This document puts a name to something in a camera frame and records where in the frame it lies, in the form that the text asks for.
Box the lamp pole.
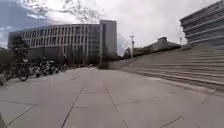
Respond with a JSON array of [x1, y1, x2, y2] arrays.
[[129, 34, 136, 62]]

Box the grey concrete slab pavement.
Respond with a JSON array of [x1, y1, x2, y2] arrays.
[[0, 66, 224, 128]]

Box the low distant building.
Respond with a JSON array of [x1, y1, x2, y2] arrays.
[[123, 36, 182, 58]]

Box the large curved glass-fronted building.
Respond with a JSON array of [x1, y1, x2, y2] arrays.
[[7, 19, 118, 66]]

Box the wide grey concrete steps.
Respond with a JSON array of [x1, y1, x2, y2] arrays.
[[108, 42, 224, 90]]

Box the row of parked bicycles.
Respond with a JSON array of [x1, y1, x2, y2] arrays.
[[0, 57, 69, 86]]

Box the dark tree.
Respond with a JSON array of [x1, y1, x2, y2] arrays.
[[10, 35, 30, 64]]

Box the grey building with horizontal bands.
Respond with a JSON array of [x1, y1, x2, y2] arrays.
[[179, 0, 224, 47]]

